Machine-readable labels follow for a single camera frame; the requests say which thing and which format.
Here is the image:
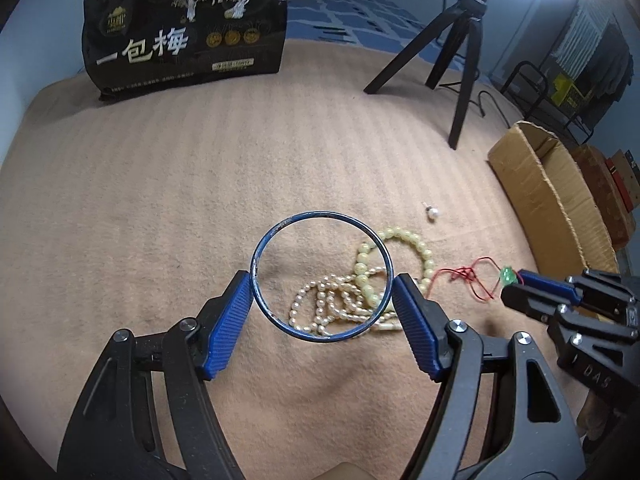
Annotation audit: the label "red string green pendant necklace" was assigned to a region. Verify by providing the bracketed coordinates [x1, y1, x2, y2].
[425, 257, 519, 306]

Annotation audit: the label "pale yellow bead bracelet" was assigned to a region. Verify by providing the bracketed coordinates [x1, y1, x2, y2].
[353, 227, 434, 307]

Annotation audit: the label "black tripod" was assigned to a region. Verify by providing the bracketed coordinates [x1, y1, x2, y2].
[363, 0, 494, 151]

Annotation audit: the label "yellow box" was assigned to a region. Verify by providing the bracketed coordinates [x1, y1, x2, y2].
[551, 74, 587, 112]

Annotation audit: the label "brown and red box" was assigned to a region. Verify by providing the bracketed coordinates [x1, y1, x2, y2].
[571, 143, 640, 252]

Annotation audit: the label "black metal rack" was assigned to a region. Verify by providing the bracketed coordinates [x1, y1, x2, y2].
[499, 60, 597, 147]

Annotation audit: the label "blue patterned bedsheet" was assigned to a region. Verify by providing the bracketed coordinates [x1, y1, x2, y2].
[283, 0, 506, 96]

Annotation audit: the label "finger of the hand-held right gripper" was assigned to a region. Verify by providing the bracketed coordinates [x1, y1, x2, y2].
[499, 284, 571, 327]
[516, 268, 640, 330]

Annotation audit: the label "white pearl necklace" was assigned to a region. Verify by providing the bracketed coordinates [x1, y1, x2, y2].
[288, 269, 402, 339]

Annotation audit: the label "open cardboard box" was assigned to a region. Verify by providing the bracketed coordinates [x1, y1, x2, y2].
[487, 120, 622, 282]

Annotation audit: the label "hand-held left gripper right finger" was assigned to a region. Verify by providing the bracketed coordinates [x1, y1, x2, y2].
[391, 274, 587, 480]

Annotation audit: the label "dark hanging clothes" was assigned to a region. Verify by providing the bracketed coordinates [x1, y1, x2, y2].
[552, 0, 635, 128]

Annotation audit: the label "black printed bag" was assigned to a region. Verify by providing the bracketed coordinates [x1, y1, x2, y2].
[81, 0, 290, 107]

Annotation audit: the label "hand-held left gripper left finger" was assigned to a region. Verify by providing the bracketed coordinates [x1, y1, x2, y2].
[57, 270, 256, 480]

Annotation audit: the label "black cable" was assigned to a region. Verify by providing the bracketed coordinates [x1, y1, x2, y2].
[476, 89, 521, 122]

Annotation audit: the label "blue metal bangle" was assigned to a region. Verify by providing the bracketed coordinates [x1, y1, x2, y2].
[248, 212, 392, 344]

